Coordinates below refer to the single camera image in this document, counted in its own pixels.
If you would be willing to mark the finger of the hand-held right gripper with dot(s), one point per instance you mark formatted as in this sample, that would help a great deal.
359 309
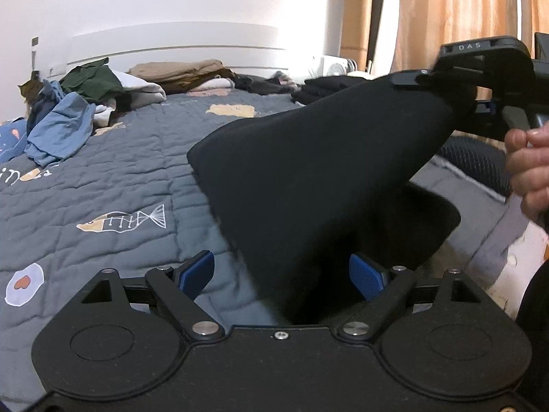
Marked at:
487 107
411 78

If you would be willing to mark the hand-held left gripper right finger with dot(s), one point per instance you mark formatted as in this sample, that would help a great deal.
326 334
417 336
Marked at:
366 277

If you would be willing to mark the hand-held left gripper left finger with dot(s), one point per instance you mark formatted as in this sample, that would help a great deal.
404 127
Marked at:
197 272

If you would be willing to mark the black sweatshirt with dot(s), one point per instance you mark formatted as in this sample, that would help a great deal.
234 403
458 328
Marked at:
300 158

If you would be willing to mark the stack of folded black clothes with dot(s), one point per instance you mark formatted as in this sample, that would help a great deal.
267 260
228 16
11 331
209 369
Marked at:
326 88

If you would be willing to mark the dark crumpled clothes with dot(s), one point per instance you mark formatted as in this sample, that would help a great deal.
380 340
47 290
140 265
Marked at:
266 85

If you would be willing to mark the person's right hand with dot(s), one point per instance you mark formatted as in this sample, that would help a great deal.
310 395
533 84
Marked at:
532 167

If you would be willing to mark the navy dotted garment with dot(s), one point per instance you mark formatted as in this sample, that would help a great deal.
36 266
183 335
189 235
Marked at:
472 161

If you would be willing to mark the white fan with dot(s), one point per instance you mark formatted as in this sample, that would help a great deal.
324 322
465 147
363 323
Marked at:
336 66

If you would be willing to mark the beige curtain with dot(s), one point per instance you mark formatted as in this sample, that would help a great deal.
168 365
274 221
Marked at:
450 8

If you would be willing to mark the tan cardboard tube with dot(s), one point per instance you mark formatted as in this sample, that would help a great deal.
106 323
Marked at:
358 13

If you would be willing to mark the grey quilted blanket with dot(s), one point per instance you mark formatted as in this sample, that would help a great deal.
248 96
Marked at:
128 171

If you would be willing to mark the lavender fleece blanket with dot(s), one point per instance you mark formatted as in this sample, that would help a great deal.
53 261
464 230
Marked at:
502 231

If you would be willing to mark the white printed bed sheet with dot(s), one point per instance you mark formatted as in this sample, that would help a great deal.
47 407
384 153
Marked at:
523 274

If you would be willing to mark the person's dark clothing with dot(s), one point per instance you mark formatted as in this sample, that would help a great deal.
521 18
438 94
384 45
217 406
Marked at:
536 343

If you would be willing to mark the cream folded garment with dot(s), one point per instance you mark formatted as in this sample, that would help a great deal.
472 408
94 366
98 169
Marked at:
212 85

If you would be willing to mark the white garment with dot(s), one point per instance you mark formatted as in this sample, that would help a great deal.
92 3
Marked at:
141 92

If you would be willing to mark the light blue garment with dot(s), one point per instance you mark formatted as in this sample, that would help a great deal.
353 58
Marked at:
64 133

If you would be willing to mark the tan folded garments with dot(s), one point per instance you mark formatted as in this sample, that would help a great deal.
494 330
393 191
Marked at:
180 73

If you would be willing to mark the dark green garment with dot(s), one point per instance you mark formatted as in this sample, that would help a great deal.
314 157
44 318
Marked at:
90 79

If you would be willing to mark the blue patterned pillow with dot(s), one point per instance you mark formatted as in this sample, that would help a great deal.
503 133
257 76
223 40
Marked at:
13 141

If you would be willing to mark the slate blue garment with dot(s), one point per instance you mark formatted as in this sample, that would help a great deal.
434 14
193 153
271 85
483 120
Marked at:
45 94

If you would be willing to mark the white headboard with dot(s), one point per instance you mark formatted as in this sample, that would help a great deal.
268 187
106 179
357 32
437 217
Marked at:
171 38

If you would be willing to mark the tabby cat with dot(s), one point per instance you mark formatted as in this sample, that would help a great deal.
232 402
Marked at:
31 91

